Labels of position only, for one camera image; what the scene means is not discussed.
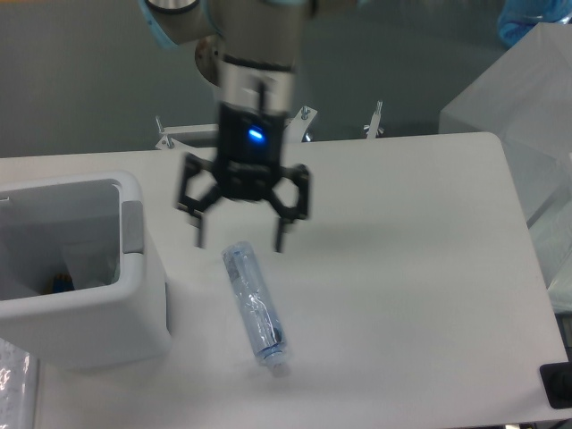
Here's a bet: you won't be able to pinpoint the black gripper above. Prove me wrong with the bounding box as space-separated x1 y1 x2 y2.
175 104 311 253

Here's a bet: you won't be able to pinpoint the crushed clear plastic bottle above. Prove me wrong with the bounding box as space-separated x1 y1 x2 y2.
222 241 290 378

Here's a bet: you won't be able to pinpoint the white tissue wrapper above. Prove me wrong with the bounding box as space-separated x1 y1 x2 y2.
62 241 120 290

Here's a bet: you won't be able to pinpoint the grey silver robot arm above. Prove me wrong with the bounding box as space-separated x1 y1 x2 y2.
139 1 361 251

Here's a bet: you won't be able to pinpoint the white plastic trash can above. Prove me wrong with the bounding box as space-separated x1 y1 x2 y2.
1 171 172 369

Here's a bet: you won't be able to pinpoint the yellow blue item in bin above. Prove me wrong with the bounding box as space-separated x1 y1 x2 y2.
47 273 75 294

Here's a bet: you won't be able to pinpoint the clear plastic sheet lower left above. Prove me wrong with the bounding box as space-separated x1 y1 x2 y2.
1 340 39 429

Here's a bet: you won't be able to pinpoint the blue plastic bag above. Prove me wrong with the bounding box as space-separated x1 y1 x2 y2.
497 0 571 47

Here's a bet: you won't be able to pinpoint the black device at table edge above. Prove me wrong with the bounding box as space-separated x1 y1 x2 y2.
540 362 572 409

